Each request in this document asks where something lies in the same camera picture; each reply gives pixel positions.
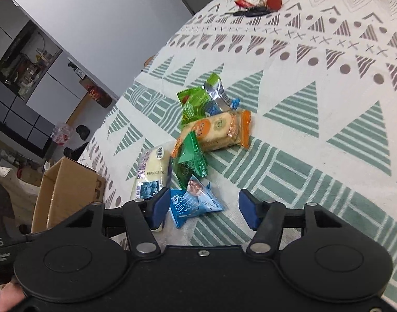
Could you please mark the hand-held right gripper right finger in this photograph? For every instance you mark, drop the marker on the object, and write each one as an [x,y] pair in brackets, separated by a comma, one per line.
[248,208]

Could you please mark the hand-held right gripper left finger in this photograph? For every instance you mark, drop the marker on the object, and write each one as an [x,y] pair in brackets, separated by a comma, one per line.
[160,208]

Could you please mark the blue triangular snack packet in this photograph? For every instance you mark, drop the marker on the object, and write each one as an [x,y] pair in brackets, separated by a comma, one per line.
[192,204]

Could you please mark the white bread packet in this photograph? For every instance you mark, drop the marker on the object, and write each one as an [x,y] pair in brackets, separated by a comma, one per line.
[152,169]

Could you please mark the dark green snack packet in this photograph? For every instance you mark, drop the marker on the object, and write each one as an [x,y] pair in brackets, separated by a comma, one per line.
[189,160]

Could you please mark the orange cracker packet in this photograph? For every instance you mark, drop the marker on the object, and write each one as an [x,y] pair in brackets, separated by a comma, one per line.
[218,130]

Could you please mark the cardboard box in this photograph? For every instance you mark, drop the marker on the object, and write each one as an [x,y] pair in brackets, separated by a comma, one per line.
[71,185]

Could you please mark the small blue snack packet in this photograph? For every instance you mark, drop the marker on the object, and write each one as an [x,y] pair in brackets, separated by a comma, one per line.
[219,107]

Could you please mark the clear green foil wrapper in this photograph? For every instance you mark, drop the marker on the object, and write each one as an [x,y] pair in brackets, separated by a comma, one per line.
[216,86]

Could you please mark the person's left hand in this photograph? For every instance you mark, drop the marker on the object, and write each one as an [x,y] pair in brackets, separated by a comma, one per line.
[10,297]

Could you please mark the white dotted cloth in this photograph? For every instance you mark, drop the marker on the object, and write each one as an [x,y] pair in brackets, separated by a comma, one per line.
[9,182]

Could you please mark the black slipper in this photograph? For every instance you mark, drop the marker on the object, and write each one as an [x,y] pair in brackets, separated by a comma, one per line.
[83,132]

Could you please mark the printed patterned blanket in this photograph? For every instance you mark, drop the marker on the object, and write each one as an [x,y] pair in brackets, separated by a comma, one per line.
[315,120]

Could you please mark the pink plastic bag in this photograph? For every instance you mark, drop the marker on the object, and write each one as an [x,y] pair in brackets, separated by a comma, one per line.
[61,134]

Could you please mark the row of counter bottles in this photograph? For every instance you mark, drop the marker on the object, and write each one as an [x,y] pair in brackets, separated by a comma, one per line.
[26,65]

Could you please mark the key bunch with red tags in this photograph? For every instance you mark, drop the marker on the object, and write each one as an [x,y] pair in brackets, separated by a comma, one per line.
[257,5]

